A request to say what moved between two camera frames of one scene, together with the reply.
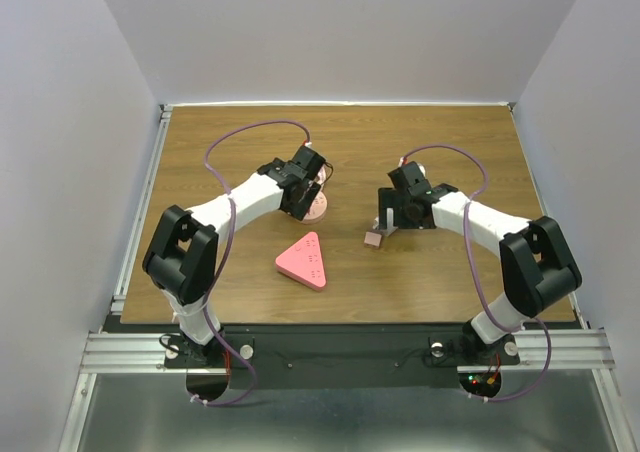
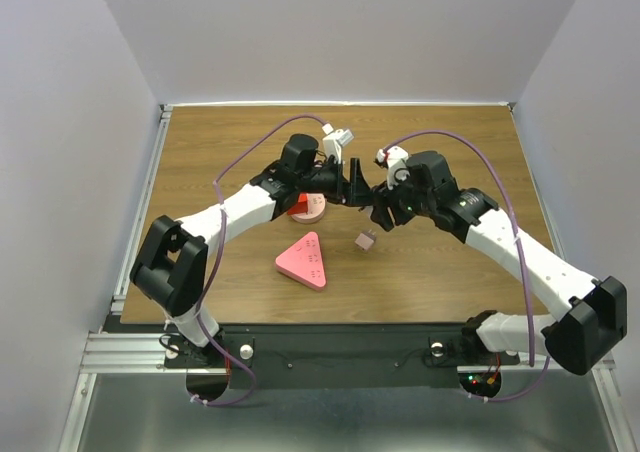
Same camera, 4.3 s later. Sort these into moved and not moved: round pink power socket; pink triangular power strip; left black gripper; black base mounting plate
Moved: left black gripper
Not moved: black base mounting plate; pink triangular power strip; round pink power socket
